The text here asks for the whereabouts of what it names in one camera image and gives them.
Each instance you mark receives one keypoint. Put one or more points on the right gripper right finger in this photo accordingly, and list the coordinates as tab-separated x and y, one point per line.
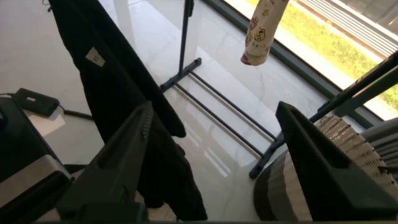
326	177

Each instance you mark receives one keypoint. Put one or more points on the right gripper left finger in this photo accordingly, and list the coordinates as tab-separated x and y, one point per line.
115	174

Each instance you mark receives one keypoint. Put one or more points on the cream printed garment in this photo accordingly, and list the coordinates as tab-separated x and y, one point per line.
262	34

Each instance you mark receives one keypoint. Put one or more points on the white laundry basket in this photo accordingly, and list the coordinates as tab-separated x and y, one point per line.
280	193

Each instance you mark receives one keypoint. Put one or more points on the black garment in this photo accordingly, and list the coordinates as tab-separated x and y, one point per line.
109	84

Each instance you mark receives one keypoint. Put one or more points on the black power adapter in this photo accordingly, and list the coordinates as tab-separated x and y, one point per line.
35	102

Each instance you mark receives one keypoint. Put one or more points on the window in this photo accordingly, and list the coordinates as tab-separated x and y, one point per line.
326	40

